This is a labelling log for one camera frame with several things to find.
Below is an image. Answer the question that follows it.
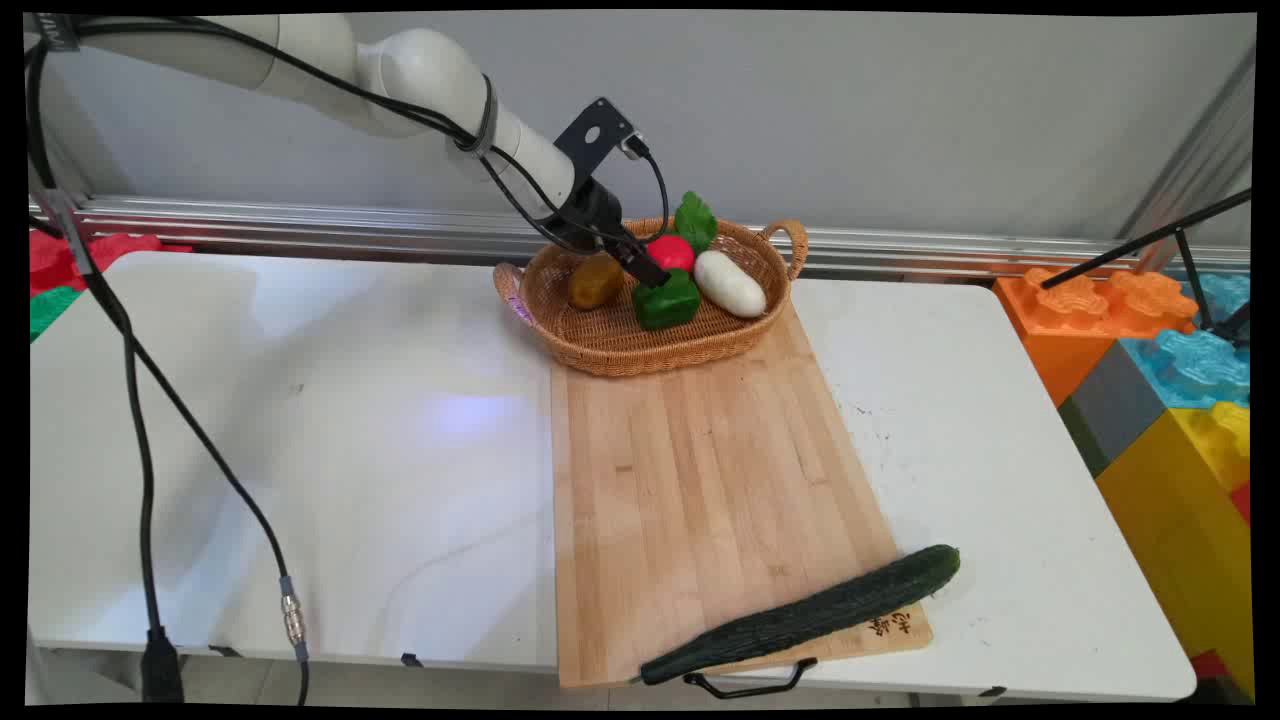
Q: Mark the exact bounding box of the red foam mat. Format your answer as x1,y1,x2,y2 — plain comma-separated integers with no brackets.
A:
29,229,193,298

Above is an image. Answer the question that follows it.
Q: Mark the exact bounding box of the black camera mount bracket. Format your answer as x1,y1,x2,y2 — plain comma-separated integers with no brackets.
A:
553,97,641,187

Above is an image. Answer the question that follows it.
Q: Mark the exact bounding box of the aluminium frame rail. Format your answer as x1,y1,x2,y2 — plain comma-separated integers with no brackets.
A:
30,195,1251,281

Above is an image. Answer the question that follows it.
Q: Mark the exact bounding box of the black camera USB cable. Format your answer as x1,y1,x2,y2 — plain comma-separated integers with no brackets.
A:
622,138,671,239

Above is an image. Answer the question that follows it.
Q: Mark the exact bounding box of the black tripod stand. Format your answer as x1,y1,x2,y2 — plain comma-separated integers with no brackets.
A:
1040,188,1253,347

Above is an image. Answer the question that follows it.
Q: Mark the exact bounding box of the dark green cucumber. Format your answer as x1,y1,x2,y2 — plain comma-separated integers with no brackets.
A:
640,545,961,686

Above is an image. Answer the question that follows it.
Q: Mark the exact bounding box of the green toy bell pepper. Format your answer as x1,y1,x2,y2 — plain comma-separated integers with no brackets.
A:
631,268,702,332

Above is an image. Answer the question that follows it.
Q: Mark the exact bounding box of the green foam mat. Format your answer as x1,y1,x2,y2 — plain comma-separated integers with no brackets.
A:
29,285,83,343

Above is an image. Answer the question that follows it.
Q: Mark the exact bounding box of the red toy tomato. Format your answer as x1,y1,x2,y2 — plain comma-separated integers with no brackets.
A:
645,234,696,274

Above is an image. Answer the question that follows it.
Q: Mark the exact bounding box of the yellow toy building block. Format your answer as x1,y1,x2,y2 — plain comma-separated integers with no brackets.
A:
1095,400,1255,698

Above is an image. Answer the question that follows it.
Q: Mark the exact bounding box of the orange toy building block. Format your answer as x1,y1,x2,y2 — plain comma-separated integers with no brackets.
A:
993,268,1199,407

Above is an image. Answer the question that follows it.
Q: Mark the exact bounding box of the thin cable with metal connector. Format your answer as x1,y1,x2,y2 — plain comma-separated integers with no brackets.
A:
40,190,311,706

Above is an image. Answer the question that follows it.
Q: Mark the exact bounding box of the brown toy potato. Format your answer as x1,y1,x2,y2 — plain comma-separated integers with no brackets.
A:
568,253,625,311

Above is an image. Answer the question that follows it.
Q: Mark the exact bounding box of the wooden cutting board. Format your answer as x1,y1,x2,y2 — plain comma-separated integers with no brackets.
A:
550,300,934,699

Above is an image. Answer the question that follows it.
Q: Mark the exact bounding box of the light blue toy building block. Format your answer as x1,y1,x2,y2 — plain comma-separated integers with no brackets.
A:
1183,272,1252,328

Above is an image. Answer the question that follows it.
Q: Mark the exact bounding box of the thick black hanging cable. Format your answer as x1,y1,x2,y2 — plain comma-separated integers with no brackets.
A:
28,45,186,703

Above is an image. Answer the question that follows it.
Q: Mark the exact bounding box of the aluminium frame post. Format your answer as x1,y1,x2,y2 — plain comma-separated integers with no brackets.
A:
1115,45,1257,271

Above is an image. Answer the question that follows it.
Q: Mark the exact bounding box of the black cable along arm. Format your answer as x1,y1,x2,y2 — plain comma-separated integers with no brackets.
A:
25,14,633,256

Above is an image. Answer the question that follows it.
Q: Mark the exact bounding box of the woven wicker basket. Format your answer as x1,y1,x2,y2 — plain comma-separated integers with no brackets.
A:
493,217,809,378

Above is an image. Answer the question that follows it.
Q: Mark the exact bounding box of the green toy leafy vegetable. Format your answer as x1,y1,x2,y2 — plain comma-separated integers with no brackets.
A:
673,191,718,253

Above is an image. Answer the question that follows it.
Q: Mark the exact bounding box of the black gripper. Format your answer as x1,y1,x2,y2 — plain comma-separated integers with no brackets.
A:
553,178,673,291

